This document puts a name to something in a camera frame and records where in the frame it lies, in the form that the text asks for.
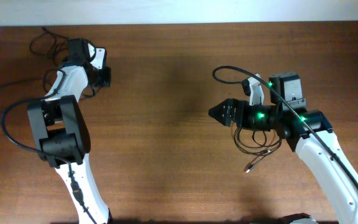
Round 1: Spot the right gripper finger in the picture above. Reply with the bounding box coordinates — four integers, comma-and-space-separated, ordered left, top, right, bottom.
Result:
208, 98, 231, 115
211, 114, 231, 127

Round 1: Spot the thin black USB cable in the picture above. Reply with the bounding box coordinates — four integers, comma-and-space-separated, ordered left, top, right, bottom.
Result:
29, 26, 71, 67

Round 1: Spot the black USB cable long tail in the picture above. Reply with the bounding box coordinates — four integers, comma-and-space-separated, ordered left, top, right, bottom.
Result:
0, 69, 53, 114

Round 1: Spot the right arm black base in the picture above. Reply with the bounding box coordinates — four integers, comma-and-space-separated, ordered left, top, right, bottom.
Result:
277, 213, 318, 224

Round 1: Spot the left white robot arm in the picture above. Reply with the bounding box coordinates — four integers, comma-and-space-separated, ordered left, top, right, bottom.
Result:
27, 38, 111, 223

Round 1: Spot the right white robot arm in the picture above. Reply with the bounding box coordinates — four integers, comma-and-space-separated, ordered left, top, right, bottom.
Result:
208, 72, 358, 223

